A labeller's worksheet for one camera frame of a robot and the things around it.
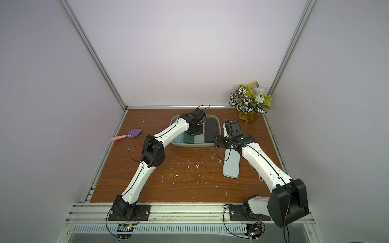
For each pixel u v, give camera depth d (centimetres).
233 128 62
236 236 67
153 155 62
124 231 72
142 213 74
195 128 87
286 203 40
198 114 82
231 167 87
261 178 84
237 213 73
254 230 70
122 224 71
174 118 107
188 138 96
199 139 99
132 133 105
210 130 100
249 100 87
